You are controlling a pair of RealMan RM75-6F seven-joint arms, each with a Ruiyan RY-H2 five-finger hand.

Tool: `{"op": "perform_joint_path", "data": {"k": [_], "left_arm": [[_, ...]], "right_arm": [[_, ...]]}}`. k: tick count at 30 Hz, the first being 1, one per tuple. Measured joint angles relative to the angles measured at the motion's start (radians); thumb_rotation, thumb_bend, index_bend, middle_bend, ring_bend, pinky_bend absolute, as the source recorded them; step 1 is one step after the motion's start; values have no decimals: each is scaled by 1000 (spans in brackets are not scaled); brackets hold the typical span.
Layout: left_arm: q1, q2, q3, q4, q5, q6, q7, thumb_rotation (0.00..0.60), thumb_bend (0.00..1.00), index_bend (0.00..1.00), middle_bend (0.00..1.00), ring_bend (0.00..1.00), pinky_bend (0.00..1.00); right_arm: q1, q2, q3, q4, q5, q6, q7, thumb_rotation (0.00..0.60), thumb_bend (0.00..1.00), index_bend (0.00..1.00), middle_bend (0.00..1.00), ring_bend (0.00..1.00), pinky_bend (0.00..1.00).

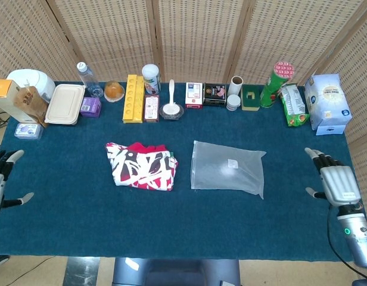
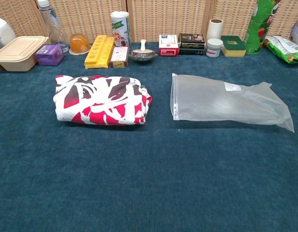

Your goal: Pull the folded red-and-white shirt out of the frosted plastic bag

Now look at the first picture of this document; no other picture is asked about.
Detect dark red labelled box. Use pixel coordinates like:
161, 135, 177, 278
143, 94, 160, 123

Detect blue carpet table cover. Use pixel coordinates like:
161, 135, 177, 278
0, 80, 363, 263

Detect green snack bag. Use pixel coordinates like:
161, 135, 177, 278
279, 83, 310, 128

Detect cream orange carton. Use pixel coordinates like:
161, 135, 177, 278
0, 79, 22, 123

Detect red white carton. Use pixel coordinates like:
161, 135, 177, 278
185, 82, 204, 110

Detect purple small box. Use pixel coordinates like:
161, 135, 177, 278
80, 97, 102, 119

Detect small white flat box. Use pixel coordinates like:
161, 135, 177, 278
315, 123, 347, 136

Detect black printed tin box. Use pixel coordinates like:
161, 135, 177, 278
203, 83, 228, 108

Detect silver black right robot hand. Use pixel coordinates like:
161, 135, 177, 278
304, 147, 362, 207

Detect red white printed garment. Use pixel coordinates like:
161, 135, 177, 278
105, 142, 179, 191

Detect green chips can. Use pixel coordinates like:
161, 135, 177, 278
259, 61, 296, 108

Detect white printed canister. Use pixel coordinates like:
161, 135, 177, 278
141, 64, 161, 96

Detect white rice spoon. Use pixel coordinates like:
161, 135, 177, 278
162, 79, 180, 116

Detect yellow holed block tray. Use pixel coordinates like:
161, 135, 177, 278
122, 74, 145, 124

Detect woven rattan folding screen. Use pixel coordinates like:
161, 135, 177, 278
0, 0, 367, 221

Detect beige lidded lunch box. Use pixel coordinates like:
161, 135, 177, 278
44, 83, 86, 125

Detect small white jar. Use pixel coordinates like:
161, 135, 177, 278
226, 94, 242, 111

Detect white paper roll tube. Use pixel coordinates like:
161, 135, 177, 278
228, 75, 243, 98

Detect orange jelly cup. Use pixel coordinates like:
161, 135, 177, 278
104, 80, 126, 104

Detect green yellow sponge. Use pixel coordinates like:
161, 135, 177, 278
240, 84, 261, 112

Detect bagged red white garment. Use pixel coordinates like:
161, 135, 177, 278
190, 140, 267, 200

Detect clear plastic water bottle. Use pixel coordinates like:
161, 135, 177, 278
76, 61, 104, 98

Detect patterned glass bowl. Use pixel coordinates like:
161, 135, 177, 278
158, 102, 185, 121

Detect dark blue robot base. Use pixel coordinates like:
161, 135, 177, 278
111, 257, 241, 286

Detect brown paper pouch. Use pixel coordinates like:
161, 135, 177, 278
13, 85, 50, 128

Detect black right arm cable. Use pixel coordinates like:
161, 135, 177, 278
326, 204, 367, 281

